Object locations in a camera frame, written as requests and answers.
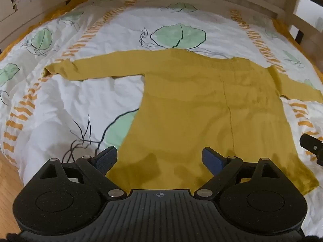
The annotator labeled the mustard yellow knit sweater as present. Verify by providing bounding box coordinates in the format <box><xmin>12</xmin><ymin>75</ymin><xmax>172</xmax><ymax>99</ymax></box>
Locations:
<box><xmin>46</xmin><ymin>49</ymin><xmax>322</xmax><ymax>194</ymax></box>

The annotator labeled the white leaf-print duvet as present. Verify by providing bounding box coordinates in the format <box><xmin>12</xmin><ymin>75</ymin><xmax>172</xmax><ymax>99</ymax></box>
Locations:
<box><xmin>1</xmin><ymin>0</ymin><xmax>322</xmax><ymax>236</ymax></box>

